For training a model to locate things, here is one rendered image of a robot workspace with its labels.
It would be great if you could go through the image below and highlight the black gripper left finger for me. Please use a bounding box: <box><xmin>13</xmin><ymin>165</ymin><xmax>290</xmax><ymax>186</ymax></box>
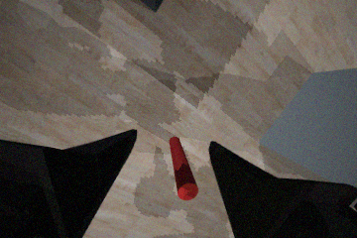
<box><xmin>0</xmin><ymin>129</ymin><xmax>137</xmax><ymax>238</ymax></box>

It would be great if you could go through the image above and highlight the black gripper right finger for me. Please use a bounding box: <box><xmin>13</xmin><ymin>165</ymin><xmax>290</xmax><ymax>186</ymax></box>
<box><xmin>208</xmin><ymin>141</ymin><xmax>357</xmax><ymax>238</ymax></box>

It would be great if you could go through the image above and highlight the red peg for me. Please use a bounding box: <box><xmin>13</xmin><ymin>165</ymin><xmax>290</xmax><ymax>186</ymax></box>
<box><xmin>170</xmin><ymin>137</ymin><xmax>198</xmax><ymax>200</ymax></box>

